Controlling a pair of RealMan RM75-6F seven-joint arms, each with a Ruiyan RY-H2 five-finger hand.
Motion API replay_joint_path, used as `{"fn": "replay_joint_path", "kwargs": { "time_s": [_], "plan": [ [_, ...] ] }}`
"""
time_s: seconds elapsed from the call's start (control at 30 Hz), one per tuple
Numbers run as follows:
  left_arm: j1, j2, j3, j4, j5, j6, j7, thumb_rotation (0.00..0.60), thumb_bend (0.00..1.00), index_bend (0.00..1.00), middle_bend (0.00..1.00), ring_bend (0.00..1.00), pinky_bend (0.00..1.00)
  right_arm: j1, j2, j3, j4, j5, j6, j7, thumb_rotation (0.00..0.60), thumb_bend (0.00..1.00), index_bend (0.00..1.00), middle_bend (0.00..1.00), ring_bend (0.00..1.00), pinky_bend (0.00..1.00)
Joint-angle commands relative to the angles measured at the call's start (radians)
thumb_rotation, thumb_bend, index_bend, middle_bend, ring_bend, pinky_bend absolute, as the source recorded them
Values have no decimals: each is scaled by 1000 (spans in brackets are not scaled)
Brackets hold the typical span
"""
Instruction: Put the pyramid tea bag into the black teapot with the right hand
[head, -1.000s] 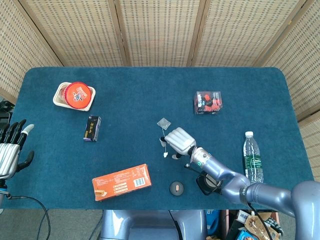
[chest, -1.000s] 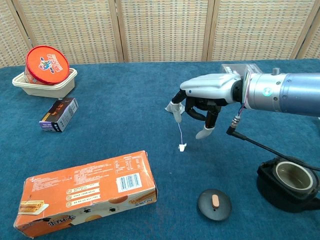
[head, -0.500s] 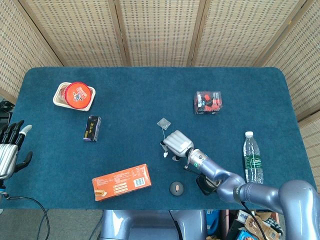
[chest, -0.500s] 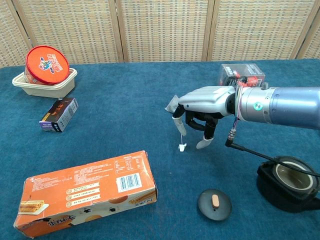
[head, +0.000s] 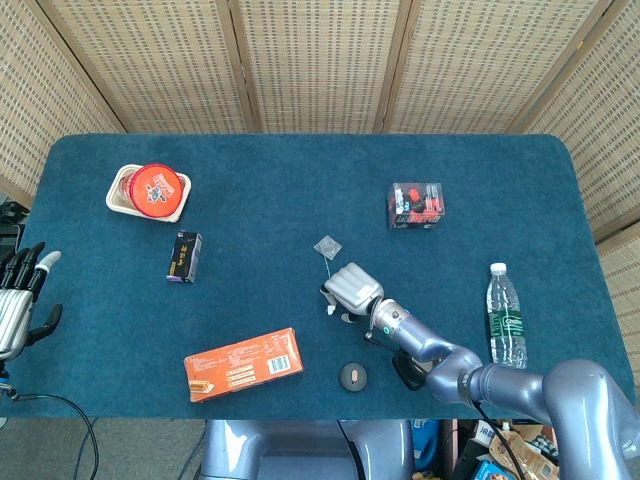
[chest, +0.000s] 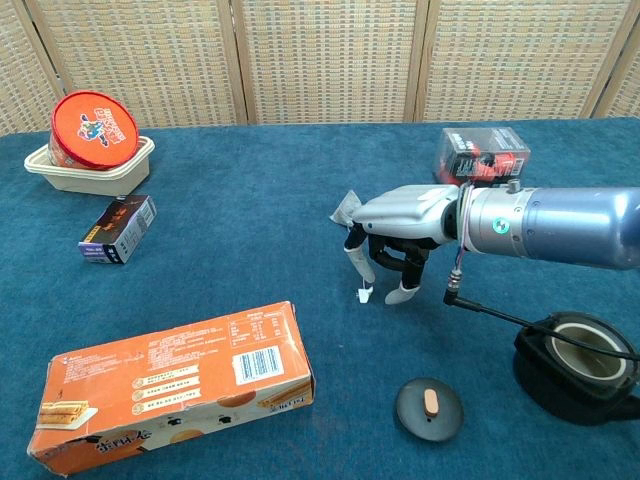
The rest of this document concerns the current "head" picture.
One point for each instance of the cream plastic tray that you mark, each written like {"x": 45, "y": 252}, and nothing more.
{"x": 114, "y": 201}

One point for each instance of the blue snack box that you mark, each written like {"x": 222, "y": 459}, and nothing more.
{"x": 487, "y": 471}

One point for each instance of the tan snack bag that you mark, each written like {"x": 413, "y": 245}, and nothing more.
{"x": 522, "y": 457}

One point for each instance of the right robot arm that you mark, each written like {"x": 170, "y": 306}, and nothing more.
{"x": 500, "y": 382}

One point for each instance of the woven folding screen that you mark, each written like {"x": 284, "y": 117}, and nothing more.
{"x": 320, "y": 65}

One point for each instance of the orange biscuit box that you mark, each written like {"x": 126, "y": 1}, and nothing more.
{"x": 240, "y": 365}

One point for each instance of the small black purple box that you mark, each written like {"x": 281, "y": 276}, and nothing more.
{"x": 184, "y": 257}

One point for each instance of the small black round lid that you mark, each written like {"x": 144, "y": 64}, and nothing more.
{"x": 353, "y": 377}

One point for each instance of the clear box with red items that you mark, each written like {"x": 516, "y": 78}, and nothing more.
{"x": 415, "y": 206}

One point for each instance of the blue table cloth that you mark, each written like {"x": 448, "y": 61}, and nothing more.
{"x": 280, "y": 200}

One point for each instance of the blue plastic package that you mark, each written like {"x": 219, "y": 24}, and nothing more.
{"x": 425, "y": 442}

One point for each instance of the grey-blue robot torso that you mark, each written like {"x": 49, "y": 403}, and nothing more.
{"x": 300, "y": 447}

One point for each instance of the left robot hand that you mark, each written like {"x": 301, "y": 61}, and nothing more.
{"x": 14, "y": 320}

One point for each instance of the red lidded round tub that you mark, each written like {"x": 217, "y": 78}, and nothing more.
{"x": 156, "y": 189}

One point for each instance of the black floor equipment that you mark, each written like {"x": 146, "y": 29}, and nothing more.
{"x": 7, "y": 240}

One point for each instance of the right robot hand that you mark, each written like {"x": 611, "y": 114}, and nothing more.
{"x": 355, "y": 287}

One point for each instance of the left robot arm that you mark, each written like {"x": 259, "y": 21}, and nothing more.
{"x": 3, "y": 377}

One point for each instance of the clear plastic water bottle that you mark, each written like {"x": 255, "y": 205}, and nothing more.
{"x": 506, "y": 320}

